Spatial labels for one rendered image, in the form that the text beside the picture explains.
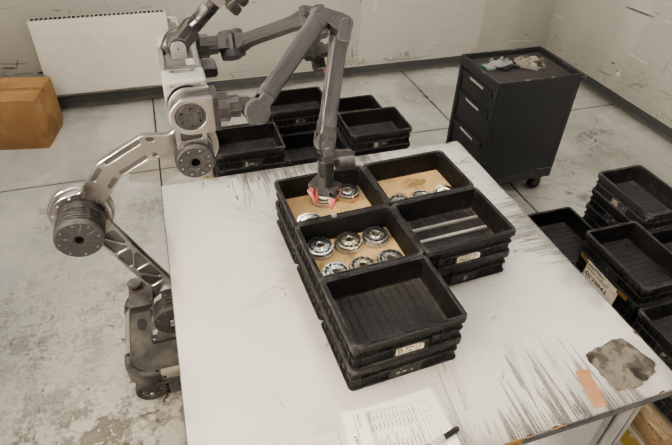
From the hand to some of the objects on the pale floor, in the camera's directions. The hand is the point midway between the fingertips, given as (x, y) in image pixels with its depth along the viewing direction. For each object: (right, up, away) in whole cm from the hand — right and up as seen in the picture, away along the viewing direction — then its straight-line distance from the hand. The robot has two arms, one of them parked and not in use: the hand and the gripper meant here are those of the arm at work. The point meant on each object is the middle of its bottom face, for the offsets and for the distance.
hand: (324, 204), depth 191 cm
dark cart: (+118, +14, +201) cm, 233 cm away
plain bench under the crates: (+18, -82, +69) cm, 109 cm away
